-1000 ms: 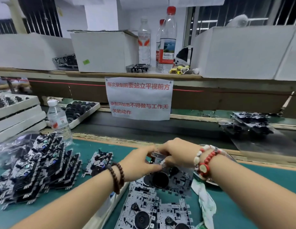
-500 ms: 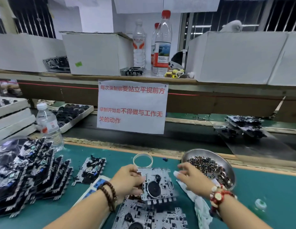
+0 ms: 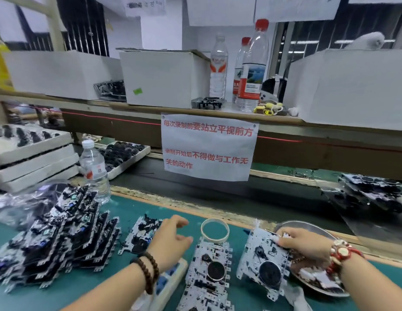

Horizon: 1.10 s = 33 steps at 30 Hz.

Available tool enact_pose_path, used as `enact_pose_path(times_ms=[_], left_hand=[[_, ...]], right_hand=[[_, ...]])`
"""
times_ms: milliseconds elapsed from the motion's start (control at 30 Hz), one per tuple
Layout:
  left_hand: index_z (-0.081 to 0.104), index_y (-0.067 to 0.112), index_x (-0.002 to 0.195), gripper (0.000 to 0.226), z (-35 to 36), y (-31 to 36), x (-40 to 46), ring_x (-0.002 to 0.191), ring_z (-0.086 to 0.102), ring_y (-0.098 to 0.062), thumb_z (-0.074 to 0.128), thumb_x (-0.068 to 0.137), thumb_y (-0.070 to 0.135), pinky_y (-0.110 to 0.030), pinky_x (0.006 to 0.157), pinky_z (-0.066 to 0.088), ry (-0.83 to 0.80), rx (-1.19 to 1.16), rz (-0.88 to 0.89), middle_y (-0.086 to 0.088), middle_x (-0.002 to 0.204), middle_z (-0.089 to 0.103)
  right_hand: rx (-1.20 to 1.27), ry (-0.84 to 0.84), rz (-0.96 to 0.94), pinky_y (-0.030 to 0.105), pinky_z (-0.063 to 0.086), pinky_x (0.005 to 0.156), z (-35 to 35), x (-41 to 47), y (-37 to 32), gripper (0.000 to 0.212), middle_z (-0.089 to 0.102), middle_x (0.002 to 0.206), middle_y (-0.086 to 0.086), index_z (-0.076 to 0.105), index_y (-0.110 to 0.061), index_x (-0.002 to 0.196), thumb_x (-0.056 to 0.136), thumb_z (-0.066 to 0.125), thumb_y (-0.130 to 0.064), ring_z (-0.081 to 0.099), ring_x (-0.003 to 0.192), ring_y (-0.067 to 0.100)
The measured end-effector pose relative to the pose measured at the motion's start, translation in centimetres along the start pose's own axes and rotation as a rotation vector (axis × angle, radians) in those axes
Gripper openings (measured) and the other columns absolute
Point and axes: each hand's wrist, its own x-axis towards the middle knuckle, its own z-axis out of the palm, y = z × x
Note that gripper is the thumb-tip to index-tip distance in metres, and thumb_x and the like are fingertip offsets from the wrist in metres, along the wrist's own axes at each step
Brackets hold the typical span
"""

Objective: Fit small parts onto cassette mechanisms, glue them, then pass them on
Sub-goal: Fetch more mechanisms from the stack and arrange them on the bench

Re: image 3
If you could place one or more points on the person's left hand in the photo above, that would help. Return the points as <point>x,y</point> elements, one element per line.
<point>168,243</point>

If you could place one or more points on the person's right hand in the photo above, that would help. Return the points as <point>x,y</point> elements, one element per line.
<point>308,241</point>

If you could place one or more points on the pile of small metal parts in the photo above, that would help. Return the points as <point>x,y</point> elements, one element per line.
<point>304,263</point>

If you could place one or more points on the round metal bowl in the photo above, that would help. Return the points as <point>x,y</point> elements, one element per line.
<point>317,287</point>

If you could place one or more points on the black conveyor belt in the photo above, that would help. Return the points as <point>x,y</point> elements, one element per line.
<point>253,197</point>

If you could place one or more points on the finished mechanisms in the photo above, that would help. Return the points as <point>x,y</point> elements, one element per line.
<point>369,191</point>

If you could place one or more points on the pile of black mechanism assemblies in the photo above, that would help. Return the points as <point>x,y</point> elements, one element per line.
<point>65,236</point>

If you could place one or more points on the person's right forearm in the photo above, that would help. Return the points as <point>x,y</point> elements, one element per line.
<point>376,285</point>

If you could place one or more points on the person's left forearm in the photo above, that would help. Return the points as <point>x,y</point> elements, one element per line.
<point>104,291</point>

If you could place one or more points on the white blue power strip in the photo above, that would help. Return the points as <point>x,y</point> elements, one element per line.
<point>168,281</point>

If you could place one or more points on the white green-stained cloth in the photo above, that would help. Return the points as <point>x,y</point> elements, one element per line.
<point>295,298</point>

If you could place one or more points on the clear plastic sheet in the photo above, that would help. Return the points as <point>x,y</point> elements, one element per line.
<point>376,226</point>

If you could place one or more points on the brown cardboard panel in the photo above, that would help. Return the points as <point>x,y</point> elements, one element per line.
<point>317,155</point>

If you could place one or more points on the white plastic tray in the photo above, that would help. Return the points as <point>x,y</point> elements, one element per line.
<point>139,155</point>

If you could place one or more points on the group of black wheels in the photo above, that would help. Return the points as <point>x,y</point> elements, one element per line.
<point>120,154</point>

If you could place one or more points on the white paper sign red text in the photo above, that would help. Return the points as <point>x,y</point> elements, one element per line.
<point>207,149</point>

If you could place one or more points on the clear plastic bottle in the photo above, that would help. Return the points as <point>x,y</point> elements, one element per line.
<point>218,68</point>
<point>94,171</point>

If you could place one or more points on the wooden shelf beam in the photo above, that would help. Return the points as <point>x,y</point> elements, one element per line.
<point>317,129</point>

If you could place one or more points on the yellow plastic object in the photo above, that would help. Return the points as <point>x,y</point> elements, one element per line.
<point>271,108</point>

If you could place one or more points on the dark metal device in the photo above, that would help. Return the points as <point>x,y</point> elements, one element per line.
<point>207,103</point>

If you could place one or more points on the clear plastic bag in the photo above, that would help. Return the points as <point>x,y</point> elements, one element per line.
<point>19,204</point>

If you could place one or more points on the stack of white trays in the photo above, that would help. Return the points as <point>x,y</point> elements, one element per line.
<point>32,165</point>

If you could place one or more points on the white box green sticker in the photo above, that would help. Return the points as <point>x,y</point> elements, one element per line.
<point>162,77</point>

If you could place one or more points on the bottle with orange label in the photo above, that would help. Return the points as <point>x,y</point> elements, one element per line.
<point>253,74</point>

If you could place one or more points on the cluster of black wheels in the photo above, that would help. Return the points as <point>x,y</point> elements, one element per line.
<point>23,134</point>

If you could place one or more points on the white cardboard box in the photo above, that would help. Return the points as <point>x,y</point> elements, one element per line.
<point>58,74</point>

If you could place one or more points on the white rounded object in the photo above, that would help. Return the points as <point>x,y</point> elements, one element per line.
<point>379,42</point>

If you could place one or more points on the black window grille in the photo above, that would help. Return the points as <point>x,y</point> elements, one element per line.
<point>84,26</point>

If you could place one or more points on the yellow plastic bottle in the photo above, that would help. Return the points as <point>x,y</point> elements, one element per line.
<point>1,68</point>

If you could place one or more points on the wooden post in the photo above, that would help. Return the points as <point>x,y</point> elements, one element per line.
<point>55,26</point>

